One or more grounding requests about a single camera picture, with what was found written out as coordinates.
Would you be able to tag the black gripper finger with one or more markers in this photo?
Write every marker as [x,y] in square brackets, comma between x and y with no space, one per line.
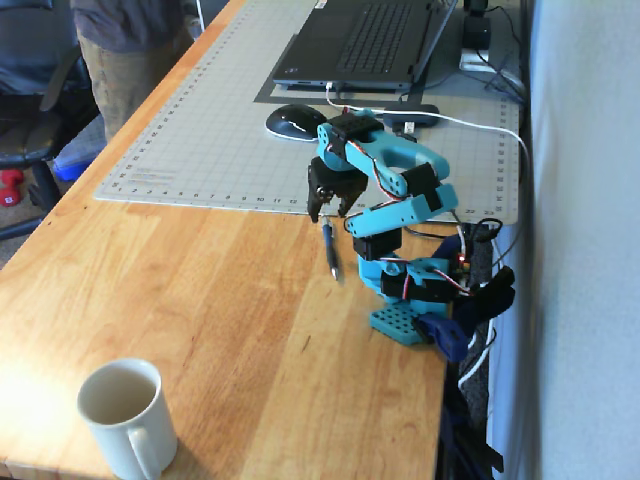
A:
[350,201]
[316,200]

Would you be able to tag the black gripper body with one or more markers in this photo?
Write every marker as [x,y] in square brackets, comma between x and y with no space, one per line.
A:
[334,189]

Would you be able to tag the blue pen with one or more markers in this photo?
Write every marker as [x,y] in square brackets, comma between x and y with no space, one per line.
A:
[331,247]

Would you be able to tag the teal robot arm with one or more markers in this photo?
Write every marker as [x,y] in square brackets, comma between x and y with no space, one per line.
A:
[395,220]

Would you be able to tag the white ceramic mug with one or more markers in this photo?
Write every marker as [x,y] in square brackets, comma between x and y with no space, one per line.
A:
[145,440]

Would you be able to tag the black computer mouse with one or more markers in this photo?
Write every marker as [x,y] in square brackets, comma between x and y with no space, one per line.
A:
[290,120]

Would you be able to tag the black USB hub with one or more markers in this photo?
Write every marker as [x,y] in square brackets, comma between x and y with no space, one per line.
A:
[410,115]

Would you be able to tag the black laptop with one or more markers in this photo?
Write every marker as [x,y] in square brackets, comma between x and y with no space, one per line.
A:
[320,45]

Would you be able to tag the grey cutting mat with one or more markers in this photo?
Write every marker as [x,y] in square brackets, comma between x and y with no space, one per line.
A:
[200,125]

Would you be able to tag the blue clamp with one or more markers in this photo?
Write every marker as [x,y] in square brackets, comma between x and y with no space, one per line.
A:
[445,335]

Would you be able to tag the silver stand base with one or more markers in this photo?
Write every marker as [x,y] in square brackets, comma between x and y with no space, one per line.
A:
[475,60]

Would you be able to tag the black box device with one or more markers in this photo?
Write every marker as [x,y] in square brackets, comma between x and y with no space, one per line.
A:
[477,31]

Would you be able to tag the standing person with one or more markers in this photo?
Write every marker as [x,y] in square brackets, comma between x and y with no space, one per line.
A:
[125,50]

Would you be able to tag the black office chair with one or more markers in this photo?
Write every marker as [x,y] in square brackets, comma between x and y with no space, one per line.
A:
[30,135]

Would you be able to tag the red dumbbell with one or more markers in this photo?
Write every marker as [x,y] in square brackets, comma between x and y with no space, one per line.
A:
[10,187]

